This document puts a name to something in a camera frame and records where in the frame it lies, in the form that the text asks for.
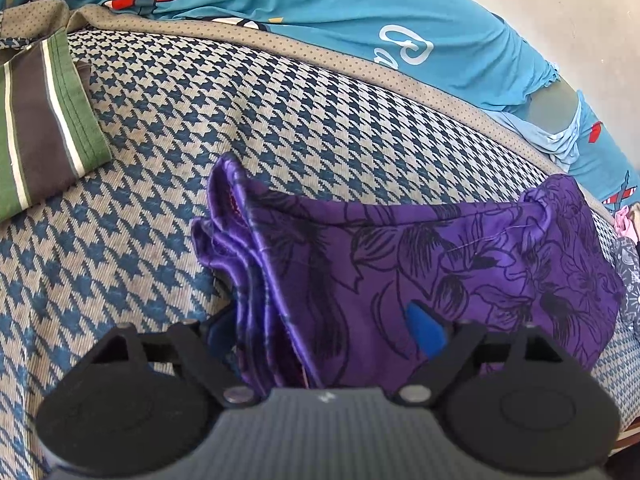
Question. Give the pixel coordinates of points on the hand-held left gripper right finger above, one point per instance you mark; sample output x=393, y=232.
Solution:
x=425, y=327

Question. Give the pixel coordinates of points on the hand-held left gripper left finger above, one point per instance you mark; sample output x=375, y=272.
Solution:
x=220, y=330

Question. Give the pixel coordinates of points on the purple floral top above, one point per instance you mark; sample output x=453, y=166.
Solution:
x=400, y=260

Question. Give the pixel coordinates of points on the grey patterned cloth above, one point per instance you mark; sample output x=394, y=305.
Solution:
x=630, y=280

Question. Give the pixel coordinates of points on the light blue cloth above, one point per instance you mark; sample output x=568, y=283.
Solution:
x=550, y=142

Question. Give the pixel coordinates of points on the pink cloth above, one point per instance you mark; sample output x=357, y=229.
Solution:
x=627, y=225

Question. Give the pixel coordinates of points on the blue beige houndstooth blanket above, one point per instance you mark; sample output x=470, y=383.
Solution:
x=200, y=100

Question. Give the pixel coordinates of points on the blue pillow with red print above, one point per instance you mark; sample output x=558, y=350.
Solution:
x=605, y=160

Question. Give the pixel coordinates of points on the grey green headboard panel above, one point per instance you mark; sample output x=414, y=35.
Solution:
x=555, y=105

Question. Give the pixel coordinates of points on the brown green striped folded garment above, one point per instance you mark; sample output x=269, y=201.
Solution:
x=35, y=125

